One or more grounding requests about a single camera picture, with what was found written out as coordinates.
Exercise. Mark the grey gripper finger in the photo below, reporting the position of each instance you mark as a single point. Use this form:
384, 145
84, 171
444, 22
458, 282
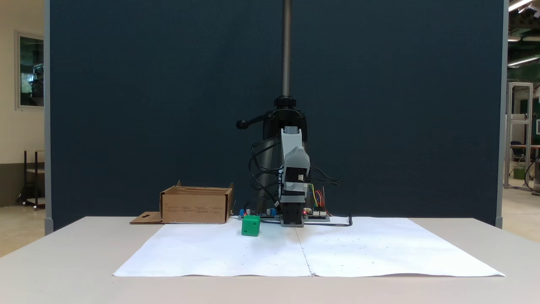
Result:
300, 158

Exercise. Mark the green dice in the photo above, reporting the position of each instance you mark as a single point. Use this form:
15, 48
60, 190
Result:
250, 226

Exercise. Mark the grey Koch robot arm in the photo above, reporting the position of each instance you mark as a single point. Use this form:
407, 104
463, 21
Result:
291, 139

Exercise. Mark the green bin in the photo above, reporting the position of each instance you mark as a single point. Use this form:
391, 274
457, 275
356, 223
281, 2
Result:
519, 172

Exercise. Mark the blue circuit board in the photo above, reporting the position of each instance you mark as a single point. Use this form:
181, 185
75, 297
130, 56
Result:
253, 215

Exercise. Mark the white paper sheet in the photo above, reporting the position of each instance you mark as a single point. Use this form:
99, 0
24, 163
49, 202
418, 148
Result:
236, 253

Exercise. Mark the brown cardboard box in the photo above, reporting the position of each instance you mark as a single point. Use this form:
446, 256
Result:
196, 207

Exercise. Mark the black tripod with pole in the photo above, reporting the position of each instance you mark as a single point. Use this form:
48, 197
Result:
286, 50

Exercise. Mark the dark blue partition panel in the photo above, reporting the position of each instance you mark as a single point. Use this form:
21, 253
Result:
168, 84

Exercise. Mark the dark office chair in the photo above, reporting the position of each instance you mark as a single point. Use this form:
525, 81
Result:
517, 150

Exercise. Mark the ceiling light strip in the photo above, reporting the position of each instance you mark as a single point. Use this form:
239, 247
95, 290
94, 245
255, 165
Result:
523, 38
523, 61
519, 4

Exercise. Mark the dark shelf cart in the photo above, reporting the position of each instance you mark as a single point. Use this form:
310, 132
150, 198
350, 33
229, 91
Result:
33, 177

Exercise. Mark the aluminium frame rack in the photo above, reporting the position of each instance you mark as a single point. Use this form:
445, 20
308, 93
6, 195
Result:
519, 126

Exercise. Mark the framed wall window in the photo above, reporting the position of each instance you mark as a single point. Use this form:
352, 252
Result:
31, 69

